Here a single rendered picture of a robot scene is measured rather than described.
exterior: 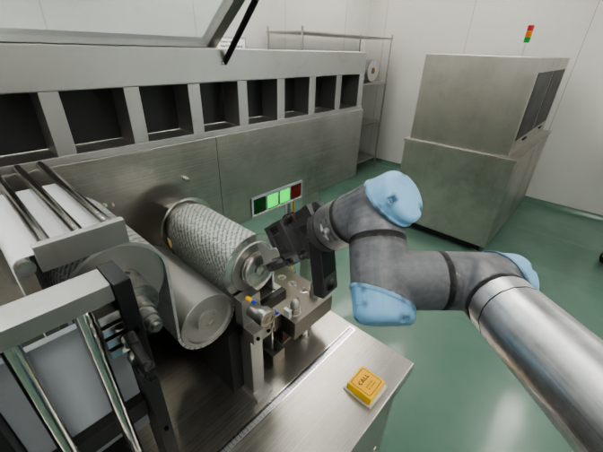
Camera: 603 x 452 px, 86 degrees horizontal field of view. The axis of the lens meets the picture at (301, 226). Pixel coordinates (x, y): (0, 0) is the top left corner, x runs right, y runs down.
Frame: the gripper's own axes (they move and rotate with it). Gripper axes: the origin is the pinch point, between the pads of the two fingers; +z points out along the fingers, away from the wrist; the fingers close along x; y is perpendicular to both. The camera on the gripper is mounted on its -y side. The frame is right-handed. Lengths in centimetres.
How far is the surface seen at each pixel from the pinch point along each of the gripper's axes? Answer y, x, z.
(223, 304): -2.7, 9.5, 8.2
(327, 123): 35, -64, 19
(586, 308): -148, -246, 21
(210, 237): 11.3, 5.6, 7.6
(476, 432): -127, -93, 45
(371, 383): -38.9, -14.6, 6.3
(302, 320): -18.2, -11.3, 15.9
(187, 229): 15.7, 6.5, 14.1
